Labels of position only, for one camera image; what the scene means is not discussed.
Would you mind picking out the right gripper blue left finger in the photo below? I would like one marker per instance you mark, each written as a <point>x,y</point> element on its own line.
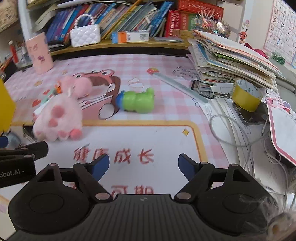
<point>88,176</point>

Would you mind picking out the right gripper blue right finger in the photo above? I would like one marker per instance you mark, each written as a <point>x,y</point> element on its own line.
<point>198,176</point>

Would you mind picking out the pink plush toy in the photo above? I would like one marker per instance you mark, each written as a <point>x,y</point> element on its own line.
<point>61,117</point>

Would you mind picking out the green dinosaur toy blue cap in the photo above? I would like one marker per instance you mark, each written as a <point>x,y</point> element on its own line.
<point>139,102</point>

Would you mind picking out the right hand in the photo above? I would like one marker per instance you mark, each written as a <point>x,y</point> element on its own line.
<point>272,221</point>

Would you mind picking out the yellow cardboard box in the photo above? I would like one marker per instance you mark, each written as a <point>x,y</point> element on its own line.
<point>7,108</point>

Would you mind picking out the pink cartoon desk mat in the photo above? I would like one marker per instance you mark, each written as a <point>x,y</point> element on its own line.
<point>143,148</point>

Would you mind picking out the black smartphone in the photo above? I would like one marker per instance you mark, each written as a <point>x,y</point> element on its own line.
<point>258,117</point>

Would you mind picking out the yellow tape roll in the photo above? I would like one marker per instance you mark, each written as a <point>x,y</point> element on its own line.
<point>246,95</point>

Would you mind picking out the pink framed whiteboard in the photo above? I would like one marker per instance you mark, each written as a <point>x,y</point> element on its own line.
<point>282,124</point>

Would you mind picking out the pink cylindrical cup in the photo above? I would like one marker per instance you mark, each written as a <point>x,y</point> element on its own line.
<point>38,50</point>

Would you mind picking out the strawberry topped ruler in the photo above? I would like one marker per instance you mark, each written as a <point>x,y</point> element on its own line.
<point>186,90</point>

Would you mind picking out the stack of papers and booklets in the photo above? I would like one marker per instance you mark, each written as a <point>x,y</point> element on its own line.
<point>212,53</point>

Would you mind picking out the white quilted pearl handbag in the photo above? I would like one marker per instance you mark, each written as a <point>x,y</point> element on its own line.
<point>85,35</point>

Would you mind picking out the blue orange white box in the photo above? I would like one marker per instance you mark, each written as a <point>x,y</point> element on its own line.
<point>130,37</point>

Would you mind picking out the alphabet poster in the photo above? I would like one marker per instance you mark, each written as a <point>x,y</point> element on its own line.
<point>280,37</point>

